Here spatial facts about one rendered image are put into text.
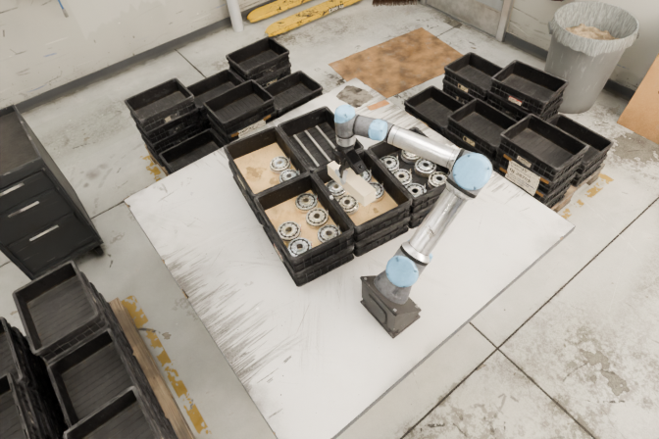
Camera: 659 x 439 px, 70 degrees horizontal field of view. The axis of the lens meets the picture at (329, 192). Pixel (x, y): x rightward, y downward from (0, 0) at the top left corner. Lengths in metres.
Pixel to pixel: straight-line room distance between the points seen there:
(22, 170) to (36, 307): 0.70
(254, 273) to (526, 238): 1.25
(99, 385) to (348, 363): 1.20
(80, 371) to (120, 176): 1.74
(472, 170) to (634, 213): 2.19
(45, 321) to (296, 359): 1.31
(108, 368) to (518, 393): 2.01
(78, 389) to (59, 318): 0.35
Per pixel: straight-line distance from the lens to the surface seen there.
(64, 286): 2.79
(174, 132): 3.50
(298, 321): 2.04
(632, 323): 3.16
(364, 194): 1.87
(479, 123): 3.36
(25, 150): 3.04
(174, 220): 2.49
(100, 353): 2.63
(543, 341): 2.92
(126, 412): 2.33
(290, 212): 2.19
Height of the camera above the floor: 2.52
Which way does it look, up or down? 49 degrees down
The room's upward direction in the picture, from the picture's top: 5 degrees counter-clockwise
